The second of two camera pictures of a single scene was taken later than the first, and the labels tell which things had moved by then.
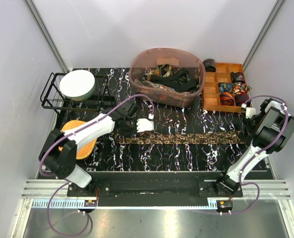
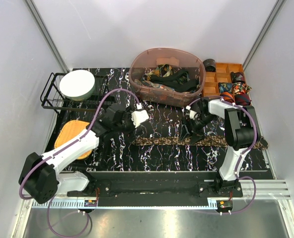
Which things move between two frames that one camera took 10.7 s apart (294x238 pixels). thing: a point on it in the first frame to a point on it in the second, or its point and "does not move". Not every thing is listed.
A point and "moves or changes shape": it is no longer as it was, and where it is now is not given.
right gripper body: (251, 123) to (198, 123)
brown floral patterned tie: (171, 137) moves or changes shape
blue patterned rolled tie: (225, 87) does not move
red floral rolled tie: (240, 88) does not move
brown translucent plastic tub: (167, 77) does not move
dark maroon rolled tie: (237, 77) does not move
